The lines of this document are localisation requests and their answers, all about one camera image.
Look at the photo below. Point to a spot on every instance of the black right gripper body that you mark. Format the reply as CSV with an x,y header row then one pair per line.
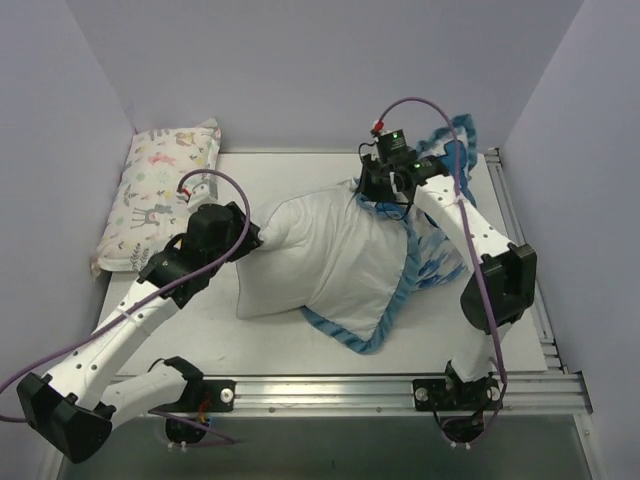
x,y
373,181

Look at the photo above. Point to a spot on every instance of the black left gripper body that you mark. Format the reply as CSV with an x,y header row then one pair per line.
x,y
245,229

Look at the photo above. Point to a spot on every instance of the blue houndstooth pillowcase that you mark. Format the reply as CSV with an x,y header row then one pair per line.
x,y
430,250

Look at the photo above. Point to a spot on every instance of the white pillow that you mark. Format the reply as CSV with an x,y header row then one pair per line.
x,y
298,255

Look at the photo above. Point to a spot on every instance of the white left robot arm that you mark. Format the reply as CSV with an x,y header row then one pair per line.
x,y
76,404

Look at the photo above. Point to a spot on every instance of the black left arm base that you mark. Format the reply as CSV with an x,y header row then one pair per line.
x,y
189,421

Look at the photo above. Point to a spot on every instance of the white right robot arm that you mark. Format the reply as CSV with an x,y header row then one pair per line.
x,y
501,287

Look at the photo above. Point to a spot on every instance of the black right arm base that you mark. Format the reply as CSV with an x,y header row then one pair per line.
x,y
463,411

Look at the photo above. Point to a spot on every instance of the animal print pillow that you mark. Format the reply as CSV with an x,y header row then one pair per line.
x,y
149,207

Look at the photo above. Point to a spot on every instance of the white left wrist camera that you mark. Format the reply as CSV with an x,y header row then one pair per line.
x,y
200,196

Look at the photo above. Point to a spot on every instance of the aluminium front rail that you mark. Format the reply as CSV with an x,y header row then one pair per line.
x,y
316,396

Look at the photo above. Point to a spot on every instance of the aluminium rail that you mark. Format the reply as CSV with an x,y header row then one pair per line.
x,y
555,391
316,396

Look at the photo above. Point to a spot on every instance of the aluminium right side rail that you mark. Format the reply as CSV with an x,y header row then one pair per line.
x,y
555,391

